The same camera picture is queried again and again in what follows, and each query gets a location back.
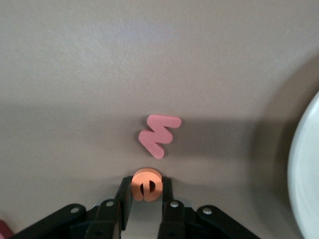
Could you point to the beige brown plate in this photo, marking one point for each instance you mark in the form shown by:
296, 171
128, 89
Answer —
306, 174

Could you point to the dark red foam letter N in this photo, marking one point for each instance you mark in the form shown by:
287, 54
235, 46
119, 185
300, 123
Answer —
4, 229

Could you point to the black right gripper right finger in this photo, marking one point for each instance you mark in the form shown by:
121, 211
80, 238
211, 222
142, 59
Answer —
179, 221

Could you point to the brown table cover mat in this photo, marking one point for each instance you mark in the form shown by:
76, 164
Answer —
99, 62

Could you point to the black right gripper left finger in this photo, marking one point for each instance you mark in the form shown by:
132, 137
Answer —
107, 219

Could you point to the pink foam letter M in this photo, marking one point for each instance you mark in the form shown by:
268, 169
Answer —
154, 135

